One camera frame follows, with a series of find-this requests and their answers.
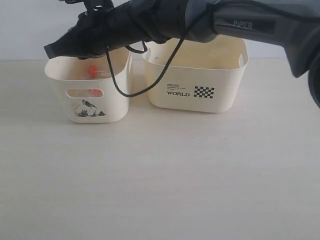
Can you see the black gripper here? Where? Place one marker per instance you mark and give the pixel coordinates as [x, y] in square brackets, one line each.
[105, 27]

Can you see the orange-capped tube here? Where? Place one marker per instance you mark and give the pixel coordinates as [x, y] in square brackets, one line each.
[95, 73]

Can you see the cream bin with WORLD label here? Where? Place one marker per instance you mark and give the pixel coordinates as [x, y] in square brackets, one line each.
[202, 77]

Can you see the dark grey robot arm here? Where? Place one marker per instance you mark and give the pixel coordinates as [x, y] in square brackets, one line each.
[293, 25]

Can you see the cream bin with mountain picture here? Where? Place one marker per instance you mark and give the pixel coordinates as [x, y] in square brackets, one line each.
[92, 100]

